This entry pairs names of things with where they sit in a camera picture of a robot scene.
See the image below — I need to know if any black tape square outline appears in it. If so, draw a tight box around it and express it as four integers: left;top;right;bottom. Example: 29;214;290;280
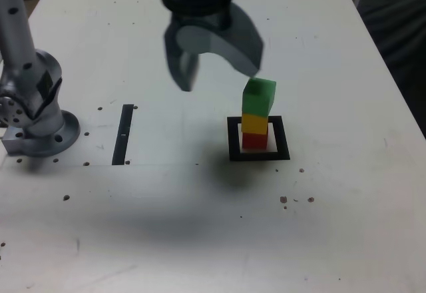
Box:
226;115;291;162

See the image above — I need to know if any black tape strip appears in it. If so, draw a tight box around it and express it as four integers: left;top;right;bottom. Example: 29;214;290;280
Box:
111;104;134;166

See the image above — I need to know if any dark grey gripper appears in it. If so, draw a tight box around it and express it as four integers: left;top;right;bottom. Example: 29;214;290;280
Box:
162;3;266;92

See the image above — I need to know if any person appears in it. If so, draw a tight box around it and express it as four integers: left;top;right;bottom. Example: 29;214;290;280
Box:
354;0;426;107

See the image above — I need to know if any red cube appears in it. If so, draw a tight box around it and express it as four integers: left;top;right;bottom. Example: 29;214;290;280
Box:
242;132;268;150

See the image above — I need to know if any yellow cube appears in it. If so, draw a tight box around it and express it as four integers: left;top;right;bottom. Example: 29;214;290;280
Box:
241;113;268;136

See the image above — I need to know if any green cube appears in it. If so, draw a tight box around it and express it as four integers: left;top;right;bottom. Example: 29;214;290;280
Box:
242;77;277;118

